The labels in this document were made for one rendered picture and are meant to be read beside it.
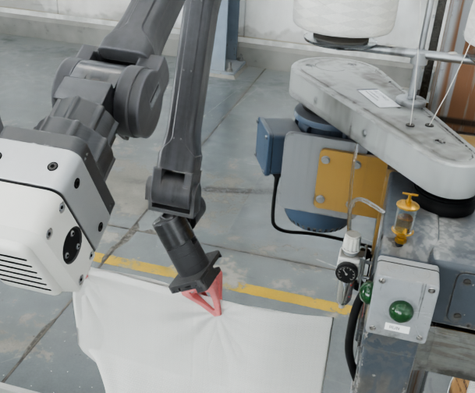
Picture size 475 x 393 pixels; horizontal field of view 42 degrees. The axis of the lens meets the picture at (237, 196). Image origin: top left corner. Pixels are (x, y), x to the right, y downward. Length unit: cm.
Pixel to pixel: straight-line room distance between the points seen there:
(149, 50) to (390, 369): 54
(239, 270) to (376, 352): 219
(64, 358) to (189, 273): 160
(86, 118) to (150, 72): 10
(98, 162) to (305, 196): 67
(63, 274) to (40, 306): 228
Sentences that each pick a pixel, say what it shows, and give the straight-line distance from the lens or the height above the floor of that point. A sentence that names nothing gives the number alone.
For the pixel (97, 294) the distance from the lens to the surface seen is 122.
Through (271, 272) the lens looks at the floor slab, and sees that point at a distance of 306.
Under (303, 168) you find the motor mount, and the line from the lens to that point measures 120.
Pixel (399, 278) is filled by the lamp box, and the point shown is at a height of 133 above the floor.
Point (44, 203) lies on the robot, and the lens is 55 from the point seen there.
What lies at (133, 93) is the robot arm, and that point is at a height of 153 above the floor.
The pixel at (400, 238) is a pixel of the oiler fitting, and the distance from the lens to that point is 83.
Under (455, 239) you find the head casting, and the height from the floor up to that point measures 134.
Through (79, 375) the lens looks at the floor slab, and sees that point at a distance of 253.
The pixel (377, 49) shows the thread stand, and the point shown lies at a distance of 105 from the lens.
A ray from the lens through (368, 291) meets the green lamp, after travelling 80.
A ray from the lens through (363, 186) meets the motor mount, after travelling 119.
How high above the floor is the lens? 175
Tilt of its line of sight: 28 degrees down
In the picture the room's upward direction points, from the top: 4 degrees clockwise
